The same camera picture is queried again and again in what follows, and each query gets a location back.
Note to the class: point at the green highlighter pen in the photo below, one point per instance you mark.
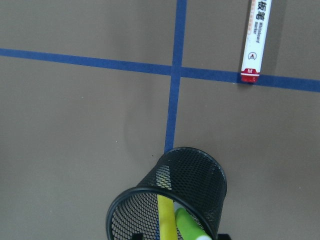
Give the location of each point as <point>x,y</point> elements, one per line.
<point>188,227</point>

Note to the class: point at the black mesh pen cup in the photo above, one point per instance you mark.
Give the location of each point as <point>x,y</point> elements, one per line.
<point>187,176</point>

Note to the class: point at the red white whiteboard marker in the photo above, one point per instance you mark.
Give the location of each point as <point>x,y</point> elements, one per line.
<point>257,29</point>

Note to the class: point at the brown paper table mat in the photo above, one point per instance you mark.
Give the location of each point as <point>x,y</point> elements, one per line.
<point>92,92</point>

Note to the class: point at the yellow highlighter pen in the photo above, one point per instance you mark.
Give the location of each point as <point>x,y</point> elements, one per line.
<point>166,217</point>

